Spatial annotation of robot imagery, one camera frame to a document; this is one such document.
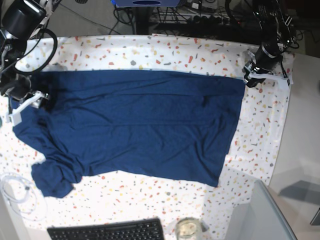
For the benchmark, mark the grey laptop computer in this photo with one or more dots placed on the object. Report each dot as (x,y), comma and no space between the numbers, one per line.
(259,219)

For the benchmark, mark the blue box with oval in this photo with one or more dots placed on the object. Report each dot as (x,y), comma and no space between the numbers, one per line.
(148,3)

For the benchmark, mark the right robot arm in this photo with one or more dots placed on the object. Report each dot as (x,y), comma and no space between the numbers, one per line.
(20,22)

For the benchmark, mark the navy blue t-shirt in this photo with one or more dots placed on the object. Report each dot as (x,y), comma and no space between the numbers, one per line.
(163,124)

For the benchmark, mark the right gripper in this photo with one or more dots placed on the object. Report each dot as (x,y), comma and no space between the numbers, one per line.
(16,86)

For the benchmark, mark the clear glass jar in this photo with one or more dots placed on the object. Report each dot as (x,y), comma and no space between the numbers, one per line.
(188,229)

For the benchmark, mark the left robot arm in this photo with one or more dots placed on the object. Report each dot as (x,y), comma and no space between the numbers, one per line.
(276,26)

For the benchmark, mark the black wire rack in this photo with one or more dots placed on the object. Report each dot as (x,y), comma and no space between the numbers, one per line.
(190,14)

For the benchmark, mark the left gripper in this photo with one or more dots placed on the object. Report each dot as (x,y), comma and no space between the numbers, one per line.
(265,59)

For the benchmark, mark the black computer keyboard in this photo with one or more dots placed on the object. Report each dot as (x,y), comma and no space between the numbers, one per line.
(148,229)

